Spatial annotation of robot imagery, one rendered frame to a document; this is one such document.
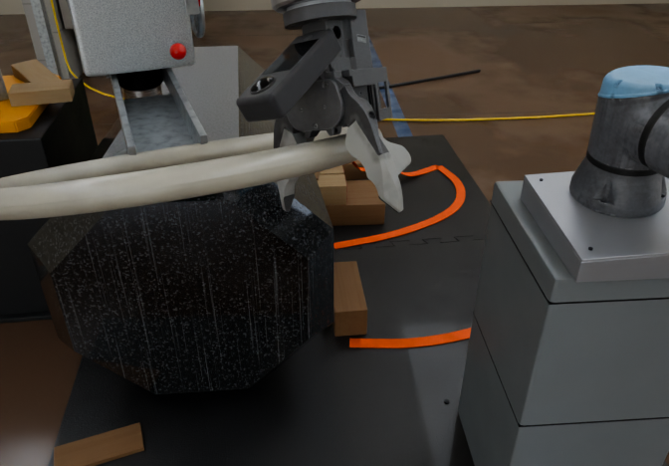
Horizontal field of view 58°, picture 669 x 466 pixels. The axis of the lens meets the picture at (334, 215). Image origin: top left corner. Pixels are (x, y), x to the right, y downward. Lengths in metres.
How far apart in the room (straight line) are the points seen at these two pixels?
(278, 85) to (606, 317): 0.98
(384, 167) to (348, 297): 1.71
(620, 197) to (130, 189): 1.03
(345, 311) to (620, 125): 1.24
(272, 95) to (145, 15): 0.79
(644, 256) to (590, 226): 0.12
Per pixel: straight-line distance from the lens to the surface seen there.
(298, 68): 0.54
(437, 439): 1.98
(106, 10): 1.27
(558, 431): 1.57
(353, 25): 0.62
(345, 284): 2.30
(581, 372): 1.44
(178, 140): 1.08
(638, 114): 1.26
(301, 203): 1.67
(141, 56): 1.30
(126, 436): 2.04
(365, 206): 2.80
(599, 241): 1.27
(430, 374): 2.15
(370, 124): 0.55
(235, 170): 0.53
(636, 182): 1.34
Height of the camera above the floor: 1.56
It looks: 32 degrees down
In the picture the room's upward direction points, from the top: straight up
